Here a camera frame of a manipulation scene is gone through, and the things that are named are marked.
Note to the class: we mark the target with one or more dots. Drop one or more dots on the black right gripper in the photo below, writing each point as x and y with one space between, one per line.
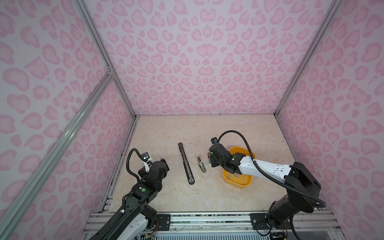
211 159

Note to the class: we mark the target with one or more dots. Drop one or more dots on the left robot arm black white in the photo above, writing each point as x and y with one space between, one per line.
135 215

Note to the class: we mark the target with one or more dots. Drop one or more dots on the yellow plastic tray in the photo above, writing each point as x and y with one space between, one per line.
237 180

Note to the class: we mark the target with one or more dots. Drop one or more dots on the aluminium frame rail left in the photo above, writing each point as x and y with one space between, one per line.
50 66

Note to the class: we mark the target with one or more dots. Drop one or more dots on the aluminium frame rail right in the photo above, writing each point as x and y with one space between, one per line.
326 23

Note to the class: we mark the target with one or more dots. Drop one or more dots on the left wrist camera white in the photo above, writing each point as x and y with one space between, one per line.
148 161

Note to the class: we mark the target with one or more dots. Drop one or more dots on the stapler metal magazine part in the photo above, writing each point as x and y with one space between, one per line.
201 164

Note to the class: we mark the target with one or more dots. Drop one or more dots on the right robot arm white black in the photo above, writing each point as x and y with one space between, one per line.
302 188

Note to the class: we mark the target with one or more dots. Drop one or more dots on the aluminium frame rail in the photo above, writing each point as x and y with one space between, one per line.
50 66
326 23

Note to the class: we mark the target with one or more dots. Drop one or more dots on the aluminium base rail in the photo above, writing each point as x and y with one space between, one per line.
319 225

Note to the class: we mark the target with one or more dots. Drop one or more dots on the black stapler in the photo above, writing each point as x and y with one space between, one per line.
189 174

